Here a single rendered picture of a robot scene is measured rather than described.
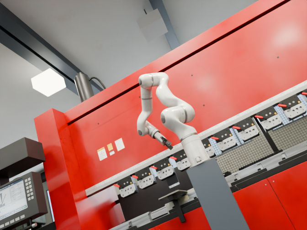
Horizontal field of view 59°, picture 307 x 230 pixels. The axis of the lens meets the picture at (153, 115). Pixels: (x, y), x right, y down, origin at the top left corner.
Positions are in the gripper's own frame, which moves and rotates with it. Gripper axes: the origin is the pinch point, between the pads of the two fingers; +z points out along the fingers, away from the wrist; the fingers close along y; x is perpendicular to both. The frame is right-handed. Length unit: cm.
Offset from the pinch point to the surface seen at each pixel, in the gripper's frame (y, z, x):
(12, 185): -2, -82, -112
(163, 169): -34.6, -2.2, -15.1
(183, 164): -30.9, 9.3, 0.4
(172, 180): -38.1, 9.4, -15.9
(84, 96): -42, -131, -11
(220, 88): -15, -7, 73
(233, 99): -16, 9, 70
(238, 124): -19, 26, 55
